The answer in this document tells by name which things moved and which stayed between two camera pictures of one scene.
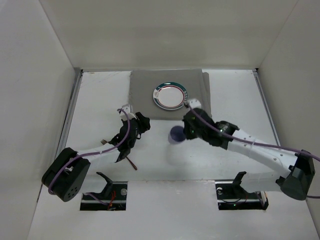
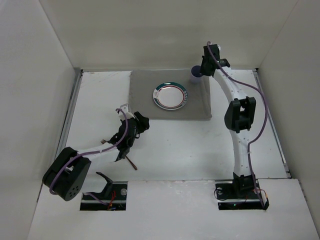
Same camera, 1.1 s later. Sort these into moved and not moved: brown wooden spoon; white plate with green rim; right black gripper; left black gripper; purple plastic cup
Moved: right black gripper; purple plastic cup
Not moved: brown wooden spoon; left black gripper; white plate with green rim
